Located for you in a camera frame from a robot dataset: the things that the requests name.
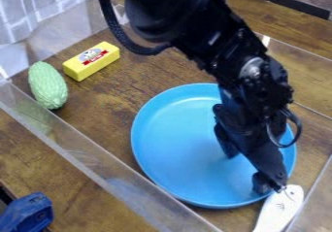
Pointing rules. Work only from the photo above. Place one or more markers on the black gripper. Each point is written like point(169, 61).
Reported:
point(255, 138)

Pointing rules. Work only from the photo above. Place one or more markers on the white toy fish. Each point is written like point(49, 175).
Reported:
point(279, 209)

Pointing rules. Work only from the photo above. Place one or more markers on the blue round tray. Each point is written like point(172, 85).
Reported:
point(179, 154)

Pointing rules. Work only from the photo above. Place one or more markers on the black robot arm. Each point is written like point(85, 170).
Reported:
point(216, 39)

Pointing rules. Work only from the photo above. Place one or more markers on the clear acrylic barrier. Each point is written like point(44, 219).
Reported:
point(72, 153)

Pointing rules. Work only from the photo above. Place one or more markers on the yellow rectangular block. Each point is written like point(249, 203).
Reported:
point(91, 61)

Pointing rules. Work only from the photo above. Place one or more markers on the green bumpy toy gourd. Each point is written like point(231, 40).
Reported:
point(48, 86)

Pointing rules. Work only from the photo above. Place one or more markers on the blue clamp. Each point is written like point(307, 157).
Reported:
point(28, 214)

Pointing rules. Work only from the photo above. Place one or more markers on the white checkered curtain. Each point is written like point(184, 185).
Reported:
point(21, 15)

